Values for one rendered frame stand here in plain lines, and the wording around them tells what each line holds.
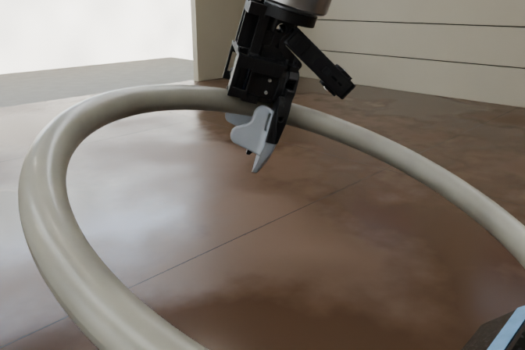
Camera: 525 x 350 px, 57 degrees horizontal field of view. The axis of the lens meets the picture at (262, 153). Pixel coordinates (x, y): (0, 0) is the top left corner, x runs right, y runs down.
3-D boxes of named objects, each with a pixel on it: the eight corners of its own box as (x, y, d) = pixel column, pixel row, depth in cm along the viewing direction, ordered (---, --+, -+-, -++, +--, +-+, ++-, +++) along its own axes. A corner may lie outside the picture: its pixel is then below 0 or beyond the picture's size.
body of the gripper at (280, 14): (220, 81, 65) (245, -9, 60) (280, 95, 67) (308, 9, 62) (226, 101, 58) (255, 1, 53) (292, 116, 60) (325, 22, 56)
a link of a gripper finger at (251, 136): (219, 165, 63) (236, 97, 61) (262, 173, 65) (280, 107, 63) (223, 172, 60) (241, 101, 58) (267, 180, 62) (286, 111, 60)
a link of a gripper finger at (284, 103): (258, 136, 63) (275, 72, 62) (270, 138, 64) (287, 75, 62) (266, 144, 59) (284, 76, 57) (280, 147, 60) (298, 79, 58)
